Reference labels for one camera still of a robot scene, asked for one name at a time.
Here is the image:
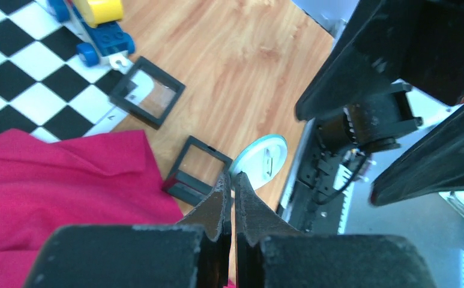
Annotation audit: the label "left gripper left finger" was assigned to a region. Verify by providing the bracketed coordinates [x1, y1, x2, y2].
[25, 173, 232, 287]

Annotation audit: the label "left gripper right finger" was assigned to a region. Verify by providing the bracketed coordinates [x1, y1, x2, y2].
[235, 172, 435, 287]

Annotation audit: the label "green round brooch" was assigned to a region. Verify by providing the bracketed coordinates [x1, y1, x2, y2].
[229, 134, 288, 190]

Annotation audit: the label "magenta red garment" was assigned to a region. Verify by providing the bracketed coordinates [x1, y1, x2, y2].
[0, 130, 182, 287]

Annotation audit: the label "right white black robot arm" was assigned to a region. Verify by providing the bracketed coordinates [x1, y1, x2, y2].
[295, 1, 464, 206]

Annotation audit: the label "black white chessboard mat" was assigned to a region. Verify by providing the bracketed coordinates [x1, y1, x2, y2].
[0, 1, 128, 142]

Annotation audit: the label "yellow blue toy bricks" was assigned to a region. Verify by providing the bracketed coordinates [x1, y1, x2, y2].
[47, 0, 136, 70]

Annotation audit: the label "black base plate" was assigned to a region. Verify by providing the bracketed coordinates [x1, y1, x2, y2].
[276, 115, 375, 234]

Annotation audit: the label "small black frame box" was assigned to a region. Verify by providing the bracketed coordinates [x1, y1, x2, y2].
[109, 56, 185, 130]

